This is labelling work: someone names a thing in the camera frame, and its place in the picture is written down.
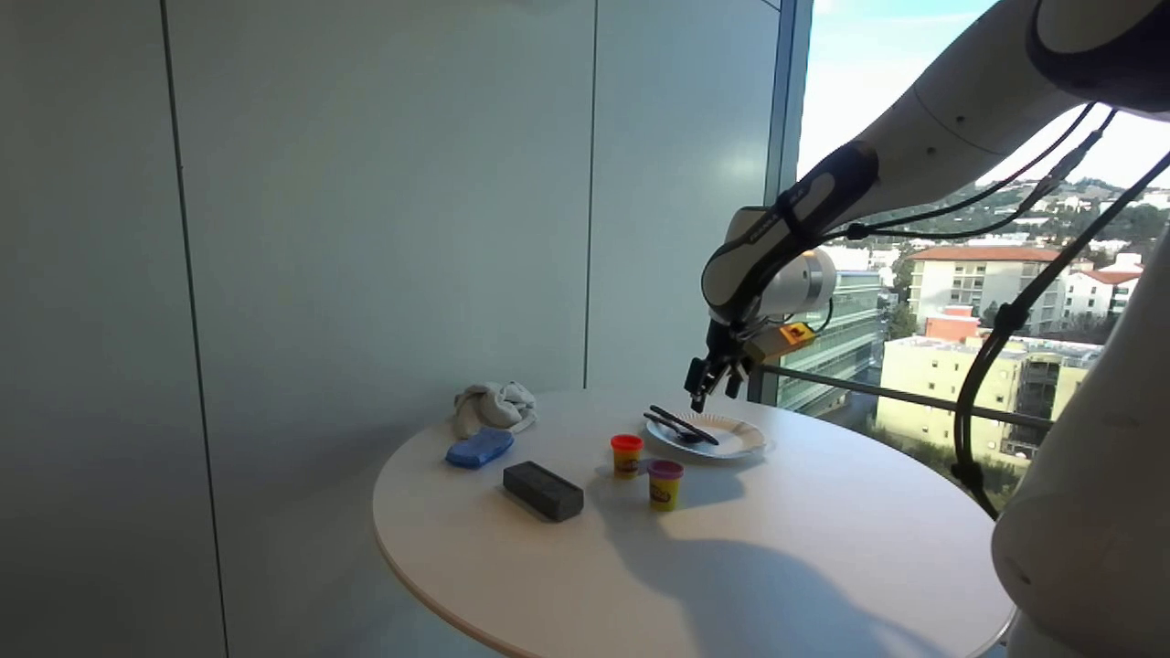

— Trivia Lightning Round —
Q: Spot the yellow tub orange lid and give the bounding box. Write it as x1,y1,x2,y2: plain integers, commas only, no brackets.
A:
607,431,646,483

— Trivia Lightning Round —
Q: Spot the white paper plate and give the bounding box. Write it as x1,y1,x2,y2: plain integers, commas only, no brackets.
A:
639,410,771,463

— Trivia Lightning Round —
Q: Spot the yellow tub purple lid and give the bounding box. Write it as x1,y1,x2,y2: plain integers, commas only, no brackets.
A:
645,457,689,517

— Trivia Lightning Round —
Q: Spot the glass office building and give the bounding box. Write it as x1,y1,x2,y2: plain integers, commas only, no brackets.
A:
779,266,890,426

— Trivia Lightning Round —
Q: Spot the white crumpled cloth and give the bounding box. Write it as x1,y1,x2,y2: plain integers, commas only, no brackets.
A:
445,379,543,444

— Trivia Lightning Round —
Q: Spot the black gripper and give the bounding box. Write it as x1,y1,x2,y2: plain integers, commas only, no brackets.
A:
683,320,763,413

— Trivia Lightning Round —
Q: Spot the balcony railing bar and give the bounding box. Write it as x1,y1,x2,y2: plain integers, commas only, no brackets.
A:
762,364,1056,431

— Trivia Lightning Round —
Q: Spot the cream flat roof building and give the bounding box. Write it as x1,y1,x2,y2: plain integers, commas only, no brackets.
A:
873,329,1110,471

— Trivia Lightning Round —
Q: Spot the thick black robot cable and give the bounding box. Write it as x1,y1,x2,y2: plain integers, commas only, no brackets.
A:
949,149,1170,491

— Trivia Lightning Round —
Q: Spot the thin black camera cable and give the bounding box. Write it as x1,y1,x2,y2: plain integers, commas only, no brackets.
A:
839,104,1128,247

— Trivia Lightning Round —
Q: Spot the black plastic spoon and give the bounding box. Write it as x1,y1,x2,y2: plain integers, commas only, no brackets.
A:
639,413,701,451

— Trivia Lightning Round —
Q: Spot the dark grey rectangular block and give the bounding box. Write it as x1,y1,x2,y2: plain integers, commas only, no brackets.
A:
500,457,590,526

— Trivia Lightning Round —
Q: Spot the white building red roof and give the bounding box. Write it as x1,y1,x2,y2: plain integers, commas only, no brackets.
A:
906,242,1149,326

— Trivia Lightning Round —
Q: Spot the window frame post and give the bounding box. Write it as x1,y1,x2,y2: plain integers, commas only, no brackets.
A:
745,0,821,407

